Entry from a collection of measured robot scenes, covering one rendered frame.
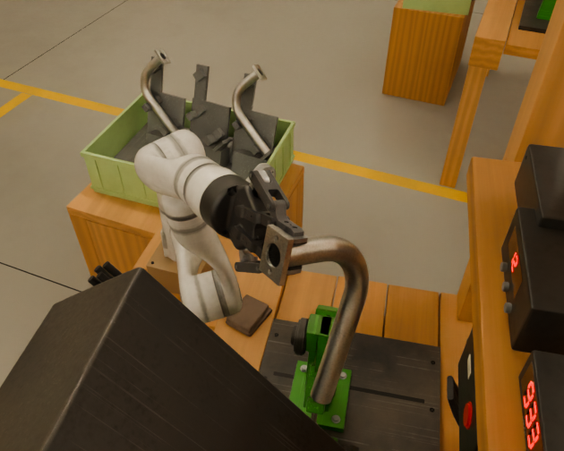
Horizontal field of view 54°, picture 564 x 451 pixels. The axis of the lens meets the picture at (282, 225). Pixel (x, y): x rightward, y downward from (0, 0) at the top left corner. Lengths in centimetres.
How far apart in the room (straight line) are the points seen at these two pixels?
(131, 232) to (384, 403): 102
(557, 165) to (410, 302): 84
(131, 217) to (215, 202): 127
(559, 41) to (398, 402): 81
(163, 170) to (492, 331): 47
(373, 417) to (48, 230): 228
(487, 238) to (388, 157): 276
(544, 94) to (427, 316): 67
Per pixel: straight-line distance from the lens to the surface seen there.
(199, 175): 73
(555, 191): 74
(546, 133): 117
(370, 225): 303
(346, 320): 72
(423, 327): 151
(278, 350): 140
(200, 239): 92
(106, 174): 198
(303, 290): 154
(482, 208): 83
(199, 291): 103
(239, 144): 198
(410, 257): 290
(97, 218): 199
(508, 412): 63
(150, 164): 82
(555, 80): 111
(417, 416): 134
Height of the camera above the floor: 206
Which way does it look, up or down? 44 degrees down
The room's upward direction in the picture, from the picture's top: straight up
